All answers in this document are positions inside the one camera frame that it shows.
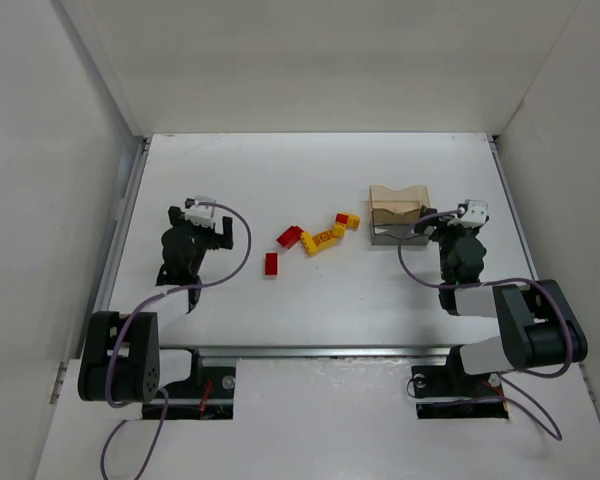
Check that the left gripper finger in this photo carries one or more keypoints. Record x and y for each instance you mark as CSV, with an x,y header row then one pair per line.
x,y
176,217
224,239

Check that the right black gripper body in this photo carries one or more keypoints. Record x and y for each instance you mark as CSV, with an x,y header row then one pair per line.
x,y
450,231

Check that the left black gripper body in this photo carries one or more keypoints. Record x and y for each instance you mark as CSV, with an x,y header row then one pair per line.
x,y
200,229

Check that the red lego brick stack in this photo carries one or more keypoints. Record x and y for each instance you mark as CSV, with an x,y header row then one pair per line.
x,y
290,237

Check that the red yellow lego assembly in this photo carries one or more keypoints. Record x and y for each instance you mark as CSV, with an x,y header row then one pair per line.
x,y
344,222

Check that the yellow printed lego brick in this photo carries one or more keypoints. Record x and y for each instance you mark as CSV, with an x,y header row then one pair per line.
x,y
325,240

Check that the yellow long lego brick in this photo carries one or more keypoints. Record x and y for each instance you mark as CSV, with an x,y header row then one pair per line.
x,y
308,244

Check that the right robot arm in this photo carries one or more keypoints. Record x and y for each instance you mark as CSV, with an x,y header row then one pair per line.
x,y
538,332

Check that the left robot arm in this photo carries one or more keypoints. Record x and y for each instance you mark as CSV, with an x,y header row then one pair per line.
x,y
122,360

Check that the amber clear plastic container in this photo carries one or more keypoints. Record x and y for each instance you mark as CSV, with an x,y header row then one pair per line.
x,y
397,207

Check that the grey clear plastic container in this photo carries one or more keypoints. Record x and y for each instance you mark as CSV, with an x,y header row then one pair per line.
x,y
390,234

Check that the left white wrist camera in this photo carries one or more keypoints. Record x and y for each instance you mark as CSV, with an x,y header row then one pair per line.
x,y
200,211

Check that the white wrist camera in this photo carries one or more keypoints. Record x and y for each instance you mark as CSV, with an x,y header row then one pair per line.
x,y
200,211
473,212

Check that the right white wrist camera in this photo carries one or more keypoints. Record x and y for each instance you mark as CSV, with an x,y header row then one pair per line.
x,y
473,212

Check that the aluminium rail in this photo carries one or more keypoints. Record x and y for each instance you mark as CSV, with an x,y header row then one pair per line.
x,y
244,352

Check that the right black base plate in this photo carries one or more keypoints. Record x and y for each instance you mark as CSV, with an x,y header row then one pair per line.
x,y
442,393

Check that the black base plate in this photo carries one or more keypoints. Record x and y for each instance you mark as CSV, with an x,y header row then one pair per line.
x,y
442,393
207,393

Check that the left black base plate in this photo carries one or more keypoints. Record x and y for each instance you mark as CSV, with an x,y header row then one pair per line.
x,y
207,393

